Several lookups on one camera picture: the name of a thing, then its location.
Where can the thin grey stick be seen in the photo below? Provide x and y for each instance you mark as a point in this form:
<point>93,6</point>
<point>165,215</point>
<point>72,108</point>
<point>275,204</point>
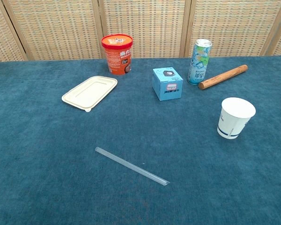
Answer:
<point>131,165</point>

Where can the orange instant noodle cup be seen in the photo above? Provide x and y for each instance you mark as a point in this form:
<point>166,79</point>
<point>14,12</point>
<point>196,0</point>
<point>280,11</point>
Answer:
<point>118,58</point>

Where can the white paper cup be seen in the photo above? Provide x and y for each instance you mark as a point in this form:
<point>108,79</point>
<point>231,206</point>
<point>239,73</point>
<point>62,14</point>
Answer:
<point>231,124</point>

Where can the light blue cardboard box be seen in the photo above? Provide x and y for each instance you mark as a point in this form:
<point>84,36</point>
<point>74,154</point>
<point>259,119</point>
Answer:
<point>166,79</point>

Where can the white rectangular food container lid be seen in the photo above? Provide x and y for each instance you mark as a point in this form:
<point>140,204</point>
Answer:
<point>89,92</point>

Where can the tall drink can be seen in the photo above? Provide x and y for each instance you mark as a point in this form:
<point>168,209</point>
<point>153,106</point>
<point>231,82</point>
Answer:
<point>199,65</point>

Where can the wooden rolling pin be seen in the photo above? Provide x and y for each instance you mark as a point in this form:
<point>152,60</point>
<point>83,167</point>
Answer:
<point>222,77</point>

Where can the blue fabric tablecloth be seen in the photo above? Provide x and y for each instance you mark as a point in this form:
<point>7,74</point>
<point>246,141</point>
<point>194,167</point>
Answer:
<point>37,140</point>

